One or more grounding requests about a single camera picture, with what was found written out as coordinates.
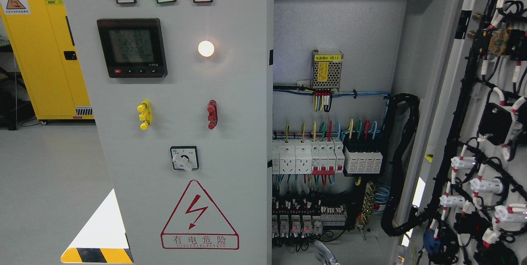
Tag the grey cabinet door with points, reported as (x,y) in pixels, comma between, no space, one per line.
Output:
(464,192)
(233,157)

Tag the red terminal block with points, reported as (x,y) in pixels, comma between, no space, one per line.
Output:
(212,110)

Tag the white breaker and socket row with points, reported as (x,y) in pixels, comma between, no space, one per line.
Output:
(324,158)

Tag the metal mesh power supply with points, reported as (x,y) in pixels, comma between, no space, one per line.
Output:
(326,67)

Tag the white indicator light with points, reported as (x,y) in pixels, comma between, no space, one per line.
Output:
(206,48)

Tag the black surge protector block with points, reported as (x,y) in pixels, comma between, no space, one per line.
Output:
(363,157)

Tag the lower relay terminal row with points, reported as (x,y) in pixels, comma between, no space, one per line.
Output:
(311,214)

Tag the yellow terminal block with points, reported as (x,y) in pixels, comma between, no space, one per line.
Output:
(145,115)

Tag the red electric hazard sticker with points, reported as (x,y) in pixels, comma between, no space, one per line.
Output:
(197,223)

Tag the black digital power meter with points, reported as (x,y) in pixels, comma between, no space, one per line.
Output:
(133,47)

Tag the yellow safety cabinet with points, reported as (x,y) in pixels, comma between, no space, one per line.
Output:
(45,52)

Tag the rotary selector switch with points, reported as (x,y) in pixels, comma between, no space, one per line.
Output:
(184,158)

